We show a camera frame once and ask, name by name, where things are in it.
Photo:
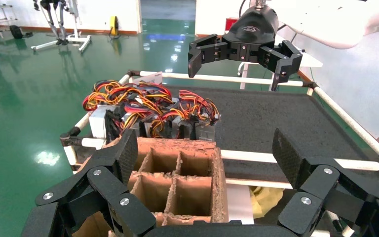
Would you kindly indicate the brown cardboard divider box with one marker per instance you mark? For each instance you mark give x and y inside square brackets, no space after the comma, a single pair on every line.
[189,196]

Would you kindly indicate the yellow floor machine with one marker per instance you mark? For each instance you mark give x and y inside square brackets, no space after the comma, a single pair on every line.
[113,26]

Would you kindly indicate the white power supply unit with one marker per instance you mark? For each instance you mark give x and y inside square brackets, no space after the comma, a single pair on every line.
[98,126]

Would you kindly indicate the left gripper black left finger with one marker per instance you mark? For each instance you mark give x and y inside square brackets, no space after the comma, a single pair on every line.
[107,183]

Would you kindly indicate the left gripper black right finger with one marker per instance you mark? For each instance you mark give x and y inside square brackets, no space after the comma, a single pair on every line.
[320,183]

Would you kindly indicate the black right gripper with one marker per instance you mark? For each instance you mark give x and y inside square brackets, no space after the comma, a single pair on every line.
[251,32]

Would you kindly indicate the humanoid robot legs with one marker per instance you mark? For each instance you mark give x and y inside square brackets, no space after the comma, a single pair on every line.
[53,19]

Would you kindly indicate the yellow cloth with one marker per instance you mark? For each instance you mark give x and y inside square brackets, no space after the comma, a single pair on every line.
[264,199]

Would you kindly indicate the white pipe cart frame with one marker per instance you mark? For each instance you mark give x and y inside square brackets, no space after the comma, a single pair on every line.
[225,78]

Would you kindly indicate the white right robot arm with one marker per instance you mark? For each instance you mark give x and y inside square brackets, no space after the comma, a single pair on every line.
[340,19]

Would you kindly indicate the white robot support stand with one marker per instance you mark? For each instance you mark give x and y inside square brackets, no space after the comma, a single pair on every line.
[78,37]

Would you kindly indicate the grey power supply unit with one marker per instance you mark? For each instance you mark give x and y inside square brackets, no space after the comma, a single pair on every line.
[206,132]
[142,130]

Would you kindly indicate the white label sign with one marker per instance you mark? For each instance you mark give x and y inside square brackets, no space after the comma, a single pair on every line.
[150,78]

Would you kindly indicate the red box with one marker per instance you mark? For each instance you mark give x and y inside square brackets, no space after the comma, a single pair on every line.
[230,23]

